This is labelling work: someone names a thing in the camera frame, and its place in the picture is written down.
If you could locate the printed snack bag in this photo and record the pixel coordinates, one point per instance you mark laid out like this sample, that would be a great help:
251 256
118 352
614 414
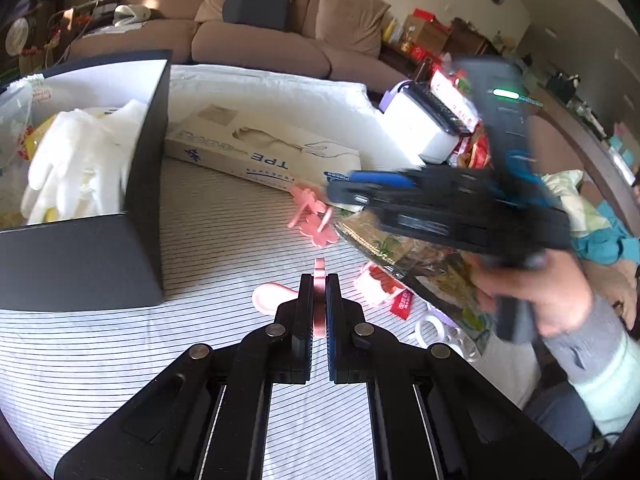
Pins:
425 265

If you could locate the white glove dispenser box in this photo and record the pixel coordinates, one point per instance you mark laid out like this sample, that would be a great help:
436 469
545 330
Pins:
225 150

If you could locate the white disposable glove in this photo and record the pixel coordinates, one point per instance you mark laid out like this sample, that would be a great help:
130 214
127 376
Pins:
75 160

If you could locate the light green garment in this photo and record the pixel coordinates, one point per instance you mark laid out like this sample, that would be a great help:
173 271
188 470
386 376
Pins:
575 205

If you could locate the brown fabric sofa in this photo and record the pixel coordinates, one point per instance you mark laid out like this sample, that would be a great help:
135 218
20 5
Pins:
605 280
165 35

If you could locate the person's right forearm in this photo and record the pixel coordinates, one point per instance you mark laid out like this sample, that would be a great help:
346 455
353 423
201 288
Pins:
605 380

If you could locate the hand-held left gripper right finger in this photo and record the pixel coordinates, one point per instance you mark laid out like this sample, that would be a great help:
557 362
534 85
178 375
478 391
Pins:
331 340

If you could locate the white plastic appliance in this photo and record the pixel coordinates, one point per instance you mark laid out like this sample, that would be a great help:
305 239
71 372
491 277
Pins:
415 120

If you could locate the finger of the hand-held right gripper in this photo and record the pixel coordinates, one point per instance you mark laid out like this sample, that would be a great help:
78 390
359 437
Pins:
350 195
370 176

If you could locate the pink white candy packet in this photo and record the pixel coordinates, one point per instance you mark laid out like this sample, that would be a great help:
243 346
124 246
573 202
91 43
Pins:
377 285

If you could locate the white tape roll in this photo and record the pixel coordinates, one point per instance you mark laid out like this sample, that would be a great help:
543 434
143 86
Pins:
425 332

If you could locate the pink plastic spoon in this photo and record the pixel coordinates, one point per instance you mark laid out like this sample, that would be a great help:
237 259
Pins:
272 297

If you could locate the cardboard box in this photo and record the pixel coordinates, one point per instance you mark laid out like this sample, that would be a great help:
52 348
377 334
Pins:
425 35

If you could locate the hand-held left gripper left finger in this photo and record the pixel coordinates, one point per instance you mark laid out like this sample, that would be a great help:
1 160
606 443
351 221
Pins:
306 320

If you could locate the teal cloth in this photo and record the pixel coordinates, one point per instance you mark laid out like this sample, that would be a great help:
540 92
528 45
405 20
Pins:
610 240

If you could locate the person's grey trousers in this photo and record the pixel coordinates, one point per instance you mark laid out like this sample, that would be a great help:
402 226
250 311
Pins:
560 420

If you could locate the pile of red snack packets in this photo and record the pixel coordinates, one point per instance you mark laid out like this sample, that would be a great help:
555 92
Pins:
475 152

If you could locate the person's right hand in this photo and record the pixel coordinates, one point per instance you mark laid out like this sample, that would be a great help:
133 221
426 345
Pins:
555 290

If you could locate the white striped tablecloth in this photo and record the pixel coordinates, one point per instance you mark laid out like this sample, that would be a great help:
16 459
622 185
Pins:
100 360

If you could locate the white cloth bundle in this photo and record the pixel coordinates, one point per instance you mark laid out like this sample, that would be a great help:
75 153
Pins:
131 14

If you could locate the small red packet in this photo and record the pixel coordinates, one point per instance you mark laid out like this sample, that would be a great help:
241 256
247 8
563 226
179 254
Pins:
402 306

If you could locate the dark wooden sideboard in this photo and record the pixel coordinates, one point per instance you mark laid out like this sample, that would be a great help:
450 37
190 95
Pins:
595 132

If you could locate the clear bag of yellow packets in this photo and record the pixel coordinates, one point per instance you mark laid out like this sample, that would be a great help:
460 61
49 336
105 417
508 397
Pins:
15 110

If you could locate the round white clock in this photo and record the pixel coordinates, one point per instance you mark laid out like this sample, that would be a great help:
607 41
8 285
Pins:
17 35

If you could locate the black box with white interior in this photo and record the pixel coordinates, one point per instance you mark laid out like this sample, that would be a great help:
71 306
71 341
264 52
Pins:
75 265

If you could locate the dark grey cushion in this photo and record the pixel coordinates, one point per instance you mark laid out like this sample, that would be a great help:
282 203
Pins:
255 7

